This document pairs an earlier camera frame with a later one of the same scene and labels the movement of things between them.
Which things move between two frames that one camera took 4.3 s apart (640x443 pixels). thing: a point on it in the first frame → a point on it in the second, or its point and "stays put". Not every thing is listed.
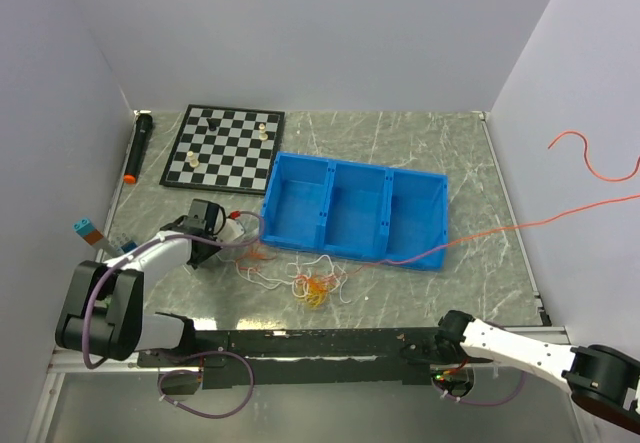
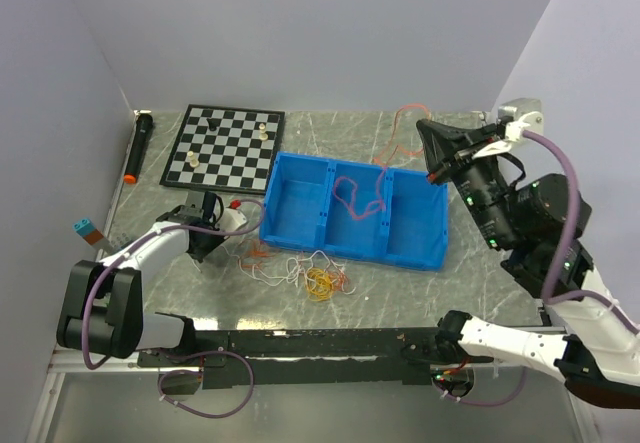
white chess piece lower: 194,162 stays put
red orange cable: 553,144 → 384,167
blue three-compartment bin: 357,210 stays put
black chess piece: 213,123 stays put
